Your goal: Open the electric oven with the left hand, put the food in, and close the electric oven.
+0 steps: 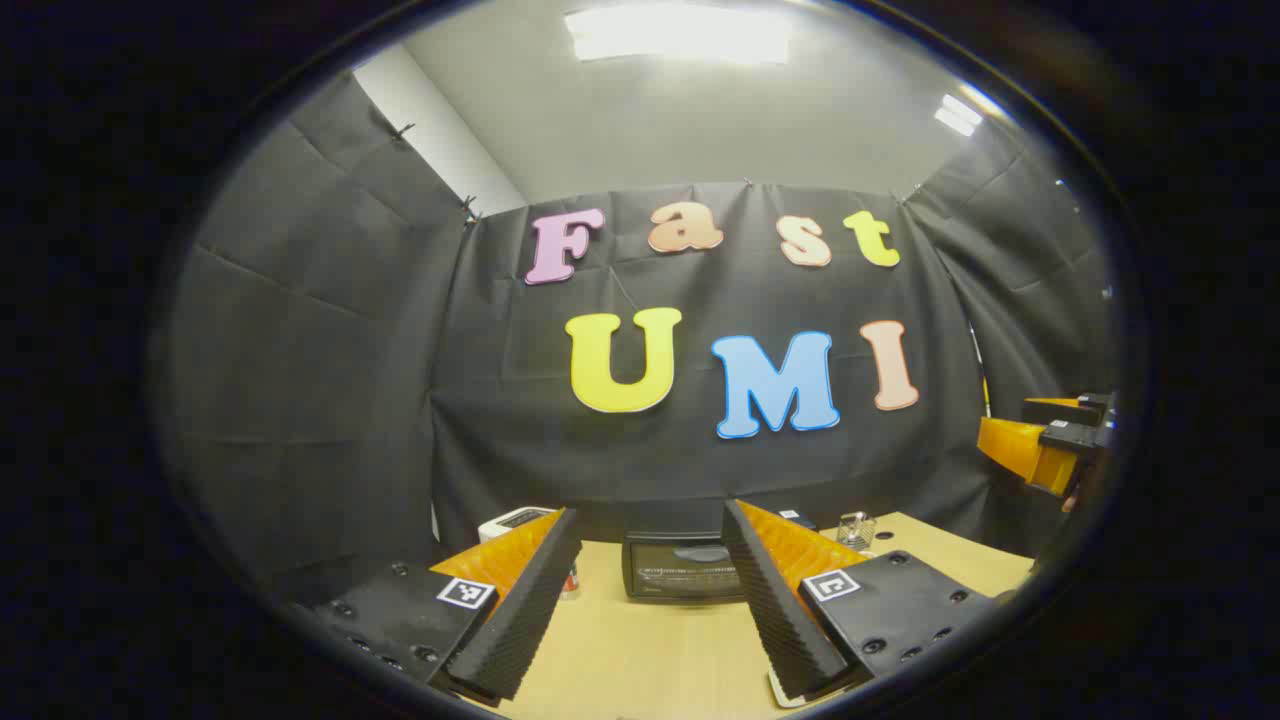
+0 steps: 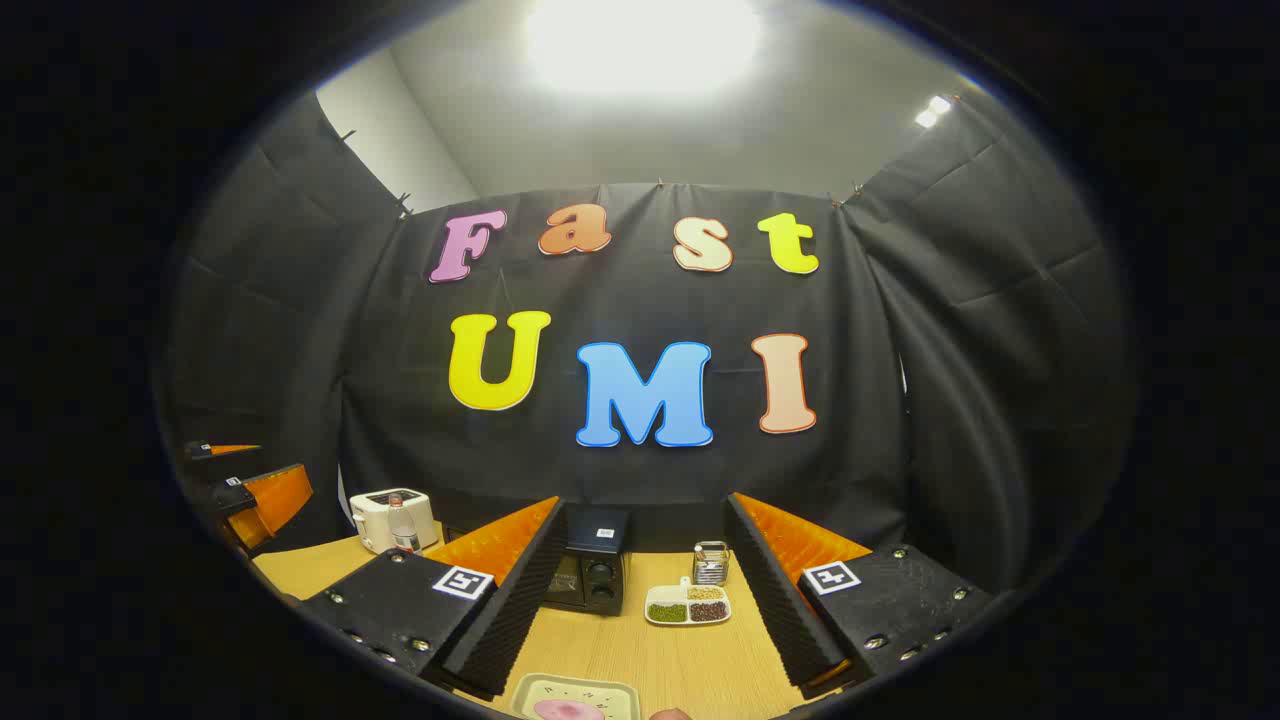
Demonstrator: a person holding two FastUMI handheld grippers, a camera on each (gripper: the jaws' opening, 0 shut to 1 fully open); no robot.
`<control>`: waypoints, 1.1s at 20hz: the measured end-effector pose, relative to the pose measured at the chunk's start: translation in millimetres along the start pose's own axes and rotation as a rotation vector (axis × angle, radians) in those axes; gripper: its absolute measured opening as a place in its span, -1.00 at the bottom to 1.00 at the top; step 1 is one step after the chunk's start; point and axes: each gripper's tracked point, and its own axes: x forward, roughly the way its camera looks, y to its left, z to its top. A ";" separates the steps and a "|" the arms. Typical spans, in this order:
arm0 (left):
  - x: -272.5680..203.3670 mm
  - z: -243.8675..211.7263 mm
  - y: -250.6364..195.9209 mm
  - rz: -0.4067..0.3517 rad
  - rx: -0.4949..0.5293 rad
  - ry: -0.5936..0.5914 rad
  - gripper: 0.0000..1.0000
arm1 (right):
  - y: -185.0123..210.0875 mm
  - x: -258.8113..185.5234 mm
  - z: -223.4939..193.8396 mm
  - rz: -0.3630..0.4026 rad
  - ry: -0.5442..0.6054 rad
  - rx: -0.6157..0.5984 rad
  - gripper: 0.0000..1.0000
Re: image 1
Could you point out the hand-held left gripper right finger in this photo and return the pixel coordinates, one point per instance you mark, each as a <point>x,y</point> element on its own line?
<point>780,620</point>

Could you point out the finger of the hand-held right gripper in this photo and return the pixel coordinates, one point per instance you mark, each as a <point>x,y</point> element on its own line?
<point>1010,445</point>
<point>1060,410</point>

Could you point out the white toaster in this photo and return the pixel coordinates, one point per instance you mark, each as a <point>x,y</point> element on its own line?
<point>510,520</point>

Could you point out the clear plastic water bottle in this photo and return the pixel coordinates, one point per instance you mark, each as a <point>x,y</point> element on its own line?
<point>570,585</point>

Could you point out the black backdrop cloth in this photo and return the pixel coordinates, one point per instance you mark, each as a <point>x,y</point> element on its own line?
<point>350,350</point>

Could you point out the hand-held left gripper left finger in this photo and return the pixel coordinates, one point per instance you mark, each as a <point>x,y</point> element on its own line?
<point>520,620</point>

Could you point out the black electric oven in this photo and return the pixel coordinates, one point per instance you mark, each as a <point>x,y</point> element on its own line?
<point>680,570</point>

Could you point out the ceiling light panel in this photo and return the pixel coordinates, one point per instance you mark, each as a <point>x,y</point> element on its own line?
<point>958,115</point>
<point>680,32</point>

